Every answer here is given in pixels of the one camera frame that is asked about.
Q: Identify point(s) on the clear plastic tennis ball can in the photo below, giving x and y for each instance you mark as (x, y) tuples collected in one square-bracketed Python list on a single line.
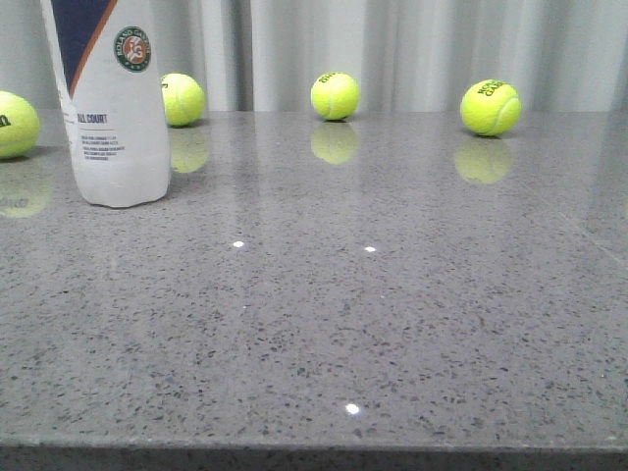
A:
[(105, 65)]

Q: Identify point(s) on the middle tennis ball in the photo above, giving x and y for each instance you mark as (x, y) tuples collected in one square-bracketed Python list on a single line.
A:
[(335, 95)]

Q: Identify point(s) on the far left tennis ball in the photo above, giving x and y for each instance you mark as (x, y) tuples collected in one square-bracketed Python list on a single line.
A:
[(20, 125)]

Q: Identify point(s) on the grey pleated curtain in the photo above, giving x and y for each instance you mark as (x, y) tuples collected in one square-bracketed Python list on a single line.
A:
[(420, 56)]

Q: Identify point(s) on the right Roland Garros tennis ball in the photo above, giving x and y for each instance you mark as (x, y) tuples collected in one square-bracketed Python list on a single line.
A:
[(490, 107)]

